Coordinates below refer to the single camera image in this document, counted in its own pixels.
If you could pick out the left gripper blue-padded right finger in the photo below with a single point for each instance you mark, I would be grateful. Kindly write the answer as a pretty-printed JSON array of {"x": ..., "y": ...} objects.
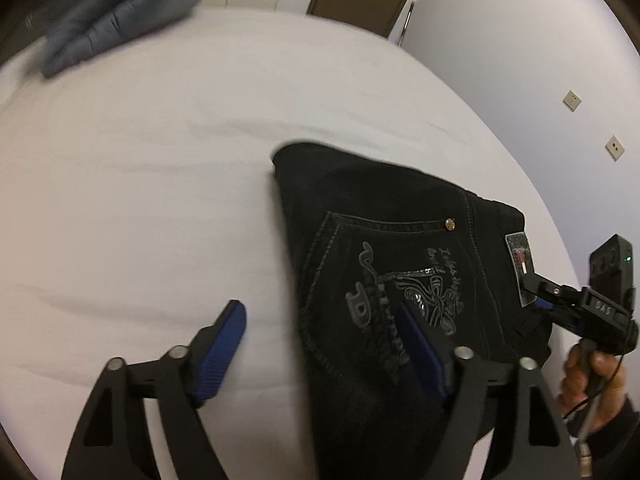
[{"x": 429, "y": 352}]

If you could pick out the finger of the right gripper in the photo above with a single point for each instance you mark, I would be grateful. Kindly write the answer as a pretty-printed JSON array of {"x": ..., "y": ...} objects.
[
  {"x": 541, "y": 288},
  {"x": 544, "y": 304}
]

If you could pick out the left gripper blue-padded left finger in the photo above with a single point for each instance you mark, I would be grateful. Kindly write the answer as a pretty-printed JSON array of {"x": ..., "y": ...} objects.
[{"x": 212, "y": 351}]

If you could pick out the black denim pants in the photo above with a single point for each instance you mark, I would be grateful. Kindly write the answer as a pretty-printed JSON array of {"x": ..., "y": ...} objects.
[{"x": 364, "y": 238}]

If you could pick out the black right sleeve forearm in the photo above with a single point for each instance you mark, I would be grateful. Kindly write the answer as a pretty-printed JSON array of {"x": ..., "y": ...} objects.
[{"x": 615, "y": 448}]

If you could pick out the blue-grey puffer jacket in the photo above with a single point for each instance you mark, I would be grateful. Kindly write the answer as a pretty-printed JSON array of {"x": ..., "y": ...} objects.
[{"x": 78, "y": 30}]

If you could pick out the beige wall socket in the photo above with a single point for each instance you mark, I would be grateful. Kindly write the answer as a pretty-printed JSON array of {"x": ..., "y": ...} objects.
[{"x": 615, "y": 148}]

